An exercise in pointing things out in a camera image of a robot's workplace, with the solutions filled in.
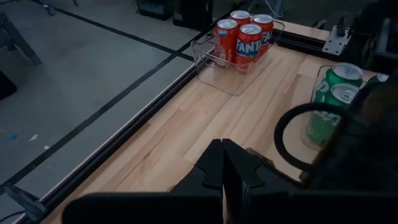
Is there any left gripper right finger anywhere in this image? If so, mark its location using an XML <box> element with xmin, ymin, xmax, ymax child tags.
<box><xmin>222</xmin><ymin>139</ymin><xmax>398</xmax><ymax>224</ymax></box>

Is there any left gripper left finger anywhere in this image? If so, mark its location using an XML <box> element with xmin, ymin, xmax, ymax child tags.
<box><xmin>62</xmin><ymin>139</ymin><xmax>224</xmax><ymax>224</ymax></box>

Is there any green Sprite can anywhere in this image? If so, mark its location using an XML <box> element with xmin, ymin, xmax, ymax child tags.
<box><xmin>366</xmin><ymin>73</ymin><xmax>390</xmax><ymax>88</ymax></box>
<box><xmin>315</xmin><ymin>62</ymin><xmax>364</xmax><ymax>103</ymax></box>
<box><xmin>306</xmin><ymin>82</ymin><xmax>361</xmax><ymax>147</ymax></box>

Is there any clear plastic bin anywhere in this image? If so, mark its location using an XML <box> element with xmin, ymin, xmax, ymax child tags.
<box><xmin>308</xmin><ymin>63</ymin><xmax>398</xmax><ymax>150</ymax></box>
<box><xmin>190</xmin><ymin>14</ymin><xmax>286</xmax><ymax>96</ymax></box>

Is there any black table leg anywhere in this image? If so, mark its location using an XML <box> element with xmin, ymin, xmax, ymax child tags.
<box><xmin>0</xmin><ymin>182</ymin><xmax>47</xmax><ymax>223</ymax></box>

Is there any black mesh-front computer tower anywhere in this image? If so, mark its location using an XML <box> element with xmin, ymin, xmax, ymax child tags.
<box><xmin>137</xmin><ymin>0</ymin><xmax>174</xmax><ymax>21</ymax></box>

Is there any black box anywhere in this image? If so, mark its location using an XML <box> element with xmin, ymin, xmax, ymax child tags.
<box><xmin>0</xmin><ymin>70</ymin><xmax>18</xmax><ymax>100</ymax></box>

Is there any dark metal furniture leg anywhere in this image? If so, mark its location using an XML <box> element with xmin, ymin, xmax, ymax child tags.
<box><xmin>0</xmin><ymin>11</ymin><xmax>44</xmax><ymax>66</ymax></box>

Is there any black right camera cable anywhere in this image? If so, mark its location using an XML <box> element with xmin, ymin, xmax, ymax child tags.
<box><xmin>274</xmin><ymin>102</ymin><xmax>354</xmax><ymax>174</ymax></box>

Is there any silver mounting bracket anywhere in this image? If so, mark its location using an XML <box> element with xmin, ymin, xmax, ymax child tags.
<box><xmin>322</xmin><ymin>24</ymin><xmax>351</xmax><ymax>57</ymax></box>

